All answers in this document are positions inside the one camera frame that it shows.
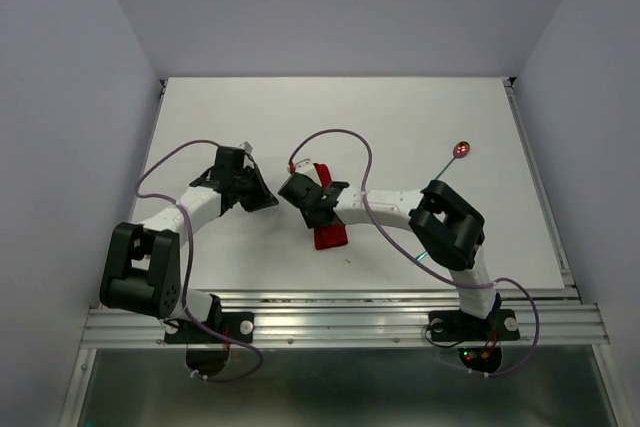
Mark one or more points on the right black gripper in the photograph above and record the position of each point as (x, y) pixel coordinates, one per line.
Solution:
(310, 222)

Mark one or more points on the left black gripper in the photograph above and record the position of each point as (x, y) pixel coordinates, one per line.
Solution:
(263, 197)

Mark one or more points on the red cloth napkin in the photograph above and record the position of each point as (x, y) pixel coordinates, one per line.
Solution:
(331, 236)

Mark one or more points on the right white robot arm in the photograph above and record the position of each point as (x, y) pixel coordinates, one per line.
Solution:
(448, 228)

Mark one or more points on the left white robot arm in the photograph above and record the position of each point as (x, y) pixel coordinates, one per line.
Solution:
(143, 271)

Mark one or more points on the iridescent metal spoon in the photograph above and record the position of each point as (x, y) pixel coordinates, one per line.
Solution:
(460, 150)

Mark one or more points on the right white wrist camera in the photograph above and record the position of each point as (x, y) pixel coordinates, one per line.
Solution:
(304, 167)

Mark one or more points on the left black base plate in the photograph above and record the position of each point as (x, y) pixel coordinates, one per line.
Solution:
(239, 326)

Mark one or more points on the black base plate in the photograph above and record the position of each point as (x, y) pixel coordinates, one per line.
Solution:
(456, 326)
(239, 326)

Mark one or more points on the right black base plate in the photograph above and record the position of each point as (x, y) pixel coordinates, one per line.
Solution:
(456, 326)

